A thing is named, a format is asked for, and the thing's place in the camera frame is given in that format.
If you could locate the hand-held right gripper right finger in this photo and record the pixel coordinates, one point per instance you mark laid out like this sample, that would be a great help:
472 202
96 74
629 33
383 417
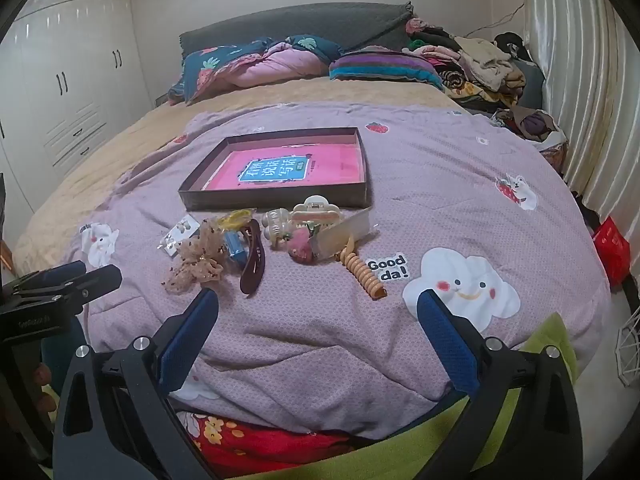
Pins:
447 340

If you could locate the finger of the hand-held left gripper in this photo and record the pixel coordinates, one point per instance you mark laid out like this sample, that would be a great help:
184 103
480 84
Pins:
100 279
55 275

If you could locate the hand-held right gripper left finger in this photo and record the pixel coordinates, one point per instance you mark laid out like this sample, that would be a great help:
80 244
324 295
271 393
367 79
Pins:
187 340

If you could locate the earring card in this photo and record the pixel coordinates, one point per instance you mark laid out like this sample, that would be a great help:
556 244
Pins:
180 232

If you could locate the blue hair clip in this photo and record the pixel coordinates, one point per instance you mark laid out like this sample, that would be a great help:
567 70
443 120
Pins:
234 250

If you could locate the translucent plastic packet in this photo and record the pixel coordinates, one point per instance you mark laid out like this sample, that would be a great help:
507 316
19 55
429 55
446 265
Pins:
340 235

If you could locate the dark brown shallow box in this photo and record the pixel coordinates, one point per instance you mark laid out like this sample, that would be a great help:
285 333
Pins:
280 200

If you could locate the person's left hand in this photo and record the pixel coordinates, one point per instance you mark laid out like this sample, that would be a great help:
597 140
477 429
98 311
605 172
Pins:
44 385

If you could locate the dark red hair barrette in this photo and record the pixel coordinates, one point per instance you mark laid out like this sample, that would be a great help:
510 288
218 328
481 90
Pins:
252 260

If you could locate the red floral cloth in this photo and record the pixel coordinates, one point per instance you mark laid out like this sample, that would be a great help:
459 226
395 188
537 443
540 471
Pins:
250 442

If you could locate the beige bed sheet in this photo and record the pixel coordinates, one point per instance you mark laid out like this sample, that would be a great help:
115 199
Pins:
125 145

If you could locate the clear hair claw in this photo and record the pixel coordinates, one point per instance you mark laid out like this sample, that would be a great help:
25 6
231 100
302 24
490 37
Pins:
275 226

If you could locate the white cloud hair claw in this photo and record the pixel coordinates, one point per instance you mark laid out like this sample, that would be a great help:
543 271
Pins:
315 204

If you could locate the red bag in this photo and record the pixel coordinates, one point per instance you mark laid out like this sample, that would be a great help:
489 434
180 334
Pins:
612 250

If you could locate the white wardrobe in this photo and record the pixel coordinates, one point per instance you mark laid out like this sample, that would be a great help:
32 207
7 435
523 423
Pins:
70 60

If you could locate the bag of clothes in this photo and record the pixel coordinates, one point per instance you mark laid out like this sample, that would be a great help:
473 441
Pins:
535 127

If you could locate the navy strawberry print quilt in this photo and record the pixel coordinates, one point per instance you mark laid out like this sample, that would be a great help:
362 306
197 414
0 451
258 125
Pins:
240 67

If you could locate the pile of clothes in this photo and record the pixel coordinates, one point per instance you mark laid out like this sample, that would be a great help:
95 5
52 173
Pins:
475 65

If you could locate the striped pillow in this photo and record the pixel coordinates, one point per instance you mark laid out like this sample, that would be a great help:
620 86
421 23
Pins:
380 67

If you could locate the white curtain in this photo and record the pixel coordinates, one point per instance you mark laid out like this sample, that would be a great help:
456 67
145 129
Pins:
585 75

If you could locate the grey headboard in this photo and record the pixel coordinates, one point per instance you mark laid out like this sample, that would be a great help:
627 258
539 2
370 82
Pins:
300 22

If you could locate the orange wooden frame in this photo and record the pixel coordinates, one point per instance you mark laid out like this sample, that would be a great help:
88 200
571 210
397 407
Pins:
4 257

